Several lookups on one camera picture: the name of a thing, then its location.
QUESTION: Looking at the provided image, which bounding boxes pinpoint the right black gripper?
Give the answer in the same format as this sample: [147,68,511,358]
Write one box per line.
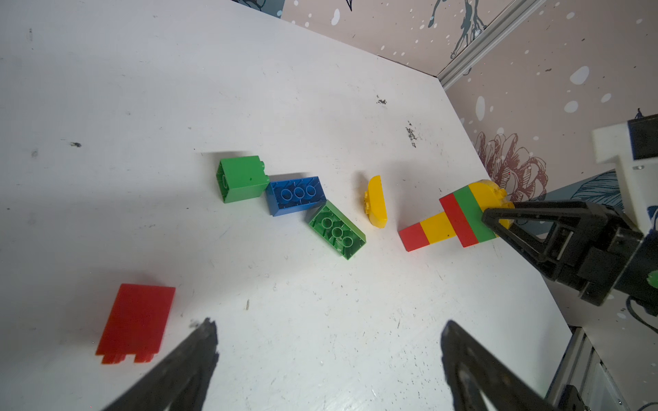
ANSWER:
[483,200,657,316]

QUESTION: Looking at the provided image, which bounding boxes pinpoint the green square lego brick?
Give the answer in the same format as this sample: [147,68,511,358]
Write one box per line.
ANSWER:
[216,156,270,203]

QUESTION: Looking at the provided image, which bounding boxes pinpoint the red square lego brick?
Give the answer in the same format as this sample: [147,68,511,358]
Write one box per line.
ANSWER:
[399,223,430,252]
[96,284,176,365]

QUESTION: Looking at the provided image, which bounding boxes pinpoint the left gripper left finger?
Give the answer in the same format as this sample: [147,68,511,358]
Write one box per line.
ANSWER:
[106,319,219,411]

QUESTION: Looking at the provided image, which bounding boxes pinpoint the yellow square lego brick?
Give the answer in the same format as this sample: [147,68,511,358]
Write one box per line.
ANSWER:
[421,212,456,244]

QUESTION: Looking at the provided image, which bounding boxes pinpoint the green long lego brick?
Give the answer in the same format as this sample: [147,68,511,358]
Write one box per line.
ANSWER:
[453,187,496,243]
[308,200,367,260]

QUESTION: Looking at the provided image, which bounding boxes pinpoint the red long lego brick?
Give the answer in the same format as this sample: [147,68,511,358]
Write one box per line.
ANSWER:
[440,194,479,248]

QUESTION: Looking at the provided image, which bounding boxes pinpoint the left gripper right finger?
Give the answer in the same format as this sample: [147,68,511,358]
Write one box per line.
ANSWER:
[440,320,555,410]

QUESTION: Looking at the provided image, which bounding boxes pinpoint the yellow curved lego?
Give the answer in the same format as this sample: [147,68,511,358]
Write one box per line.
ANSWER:
[466,180,514,212]
[364,176,388,229]

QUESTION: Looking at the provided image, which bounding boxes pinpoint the blue lego brick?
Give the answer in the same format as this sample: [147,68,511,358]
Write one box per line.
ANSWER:
[266,176,327,217]

